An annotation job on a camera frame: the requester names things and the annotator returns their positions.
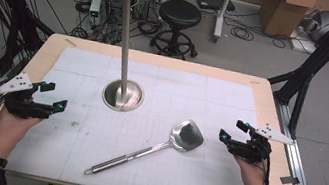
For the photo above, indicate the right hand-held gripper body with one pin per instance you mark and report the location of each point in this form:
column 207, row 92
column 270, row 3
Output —
column 252, row 151

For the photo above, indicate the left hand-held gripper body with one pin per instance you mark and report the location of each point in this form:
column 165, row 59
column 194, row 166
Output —
column 20, row 105

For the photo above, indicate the stainless steel spatula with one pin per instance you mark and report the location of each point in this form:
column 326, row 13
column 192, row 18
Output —
column 185, row 136

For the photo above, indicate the metal utensil stand with hooks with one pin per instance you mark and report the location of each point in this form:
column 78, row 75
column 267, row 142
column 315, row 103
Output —
column 124, row 65

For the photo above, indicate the person's left hand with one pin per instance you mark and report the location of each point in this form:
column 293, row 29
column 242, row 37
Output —
column 9, row 129

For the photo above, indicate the person's right hand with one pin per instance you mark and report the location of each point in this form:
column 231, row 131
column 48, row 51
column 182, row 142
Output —
column 254, row 178

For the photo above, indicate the black tape strip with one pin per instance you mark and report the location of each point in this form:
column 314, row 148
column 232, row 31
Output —
column 289, row 180

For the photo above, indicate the white gridded table mat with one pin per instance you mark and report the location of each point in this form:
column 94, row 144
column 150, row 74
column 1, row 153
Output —
column 154, row 158

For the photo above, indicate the white power adapter box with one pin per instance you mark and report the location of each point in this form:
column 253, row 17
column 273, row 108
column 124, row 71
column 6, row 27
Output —
column 95, row 7

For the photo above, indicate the large open cardboard box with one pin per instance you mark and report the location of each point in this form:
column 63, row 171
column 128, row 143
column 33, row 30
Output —
column 283, row 14

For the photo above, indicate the black flat device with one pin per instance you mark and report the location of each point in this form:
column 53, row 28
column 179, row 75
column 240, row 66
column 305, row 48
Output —
column 214, row 3

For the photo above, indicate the black round stool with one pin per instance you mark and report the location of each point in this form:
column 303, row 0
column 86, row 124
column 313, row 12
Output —
column 180, row 13

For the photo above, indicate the grey rounded machine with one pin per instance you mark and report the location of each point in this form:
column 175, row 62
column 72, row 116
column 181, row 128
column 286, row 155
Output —
column 324, row 24

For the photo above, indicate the white stand post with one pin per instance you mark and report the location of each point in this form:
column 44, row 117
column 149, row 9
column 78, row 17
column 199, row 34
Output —
column 221, row 14

